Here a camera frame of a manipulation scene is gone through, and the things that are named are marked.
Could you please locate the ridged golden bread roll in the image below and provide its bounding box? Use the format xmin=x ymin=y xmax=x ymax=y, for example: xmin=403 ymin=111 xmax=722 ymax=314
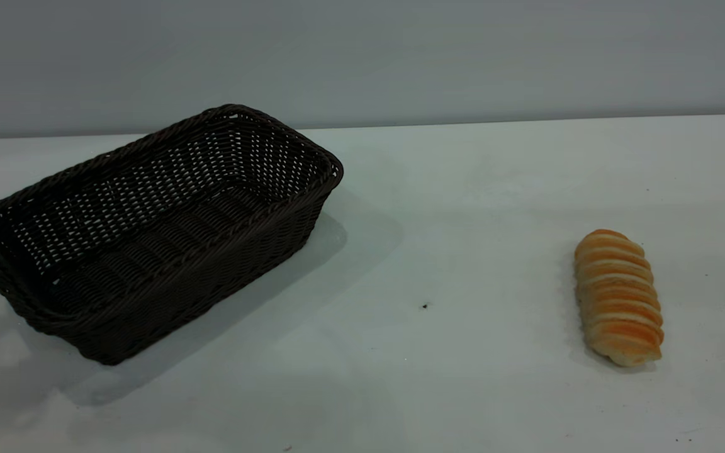
xmin=573 ymin=229 xmax=665 ymax=368

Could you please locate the dark brown woven basket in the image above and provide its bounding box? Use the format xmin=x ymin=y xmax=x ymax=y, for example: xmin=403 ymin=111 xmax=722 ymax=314
xmin=0 ymin=104 xmax=344 ymax=366

